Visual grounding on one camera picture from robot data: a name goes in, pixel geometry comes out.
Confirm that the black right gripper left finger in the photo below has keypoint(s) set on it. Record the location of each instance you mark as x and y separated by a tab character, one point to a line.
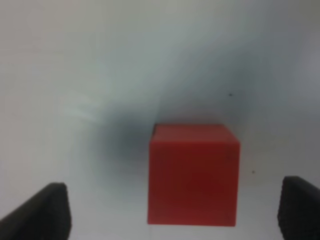
45	216

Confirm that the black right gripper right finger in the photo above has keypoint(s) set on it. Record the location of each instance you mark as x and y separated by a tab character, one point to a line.
299	209

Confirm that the red cube block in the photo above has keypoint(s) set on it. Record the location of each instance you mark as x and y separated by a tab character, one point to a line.
193	175

